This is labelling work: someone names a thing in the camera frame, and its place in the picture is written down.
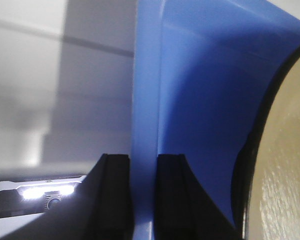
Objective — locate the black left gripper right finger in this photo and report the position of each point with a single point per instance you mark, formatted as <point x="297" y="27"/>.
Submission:
<point x="182" y="208"/>

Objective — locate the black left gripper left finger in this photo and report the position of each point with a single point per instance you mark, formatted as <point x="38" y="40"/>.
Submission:
<point x="101" y="208"/>

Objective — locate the beige plate with black rim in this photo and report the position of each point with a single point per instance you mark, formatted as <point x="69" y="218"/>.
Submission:
<point x="265" y="188"/>

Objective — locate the blue plastic tray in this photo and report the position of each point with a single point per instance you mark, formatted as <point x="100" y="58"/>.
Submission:
<point x="201" y="69"/>

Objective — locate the metal bracket with screw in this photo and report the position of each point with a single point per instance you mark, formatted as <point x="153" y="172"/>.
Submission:
<point x="22" y="202"/>

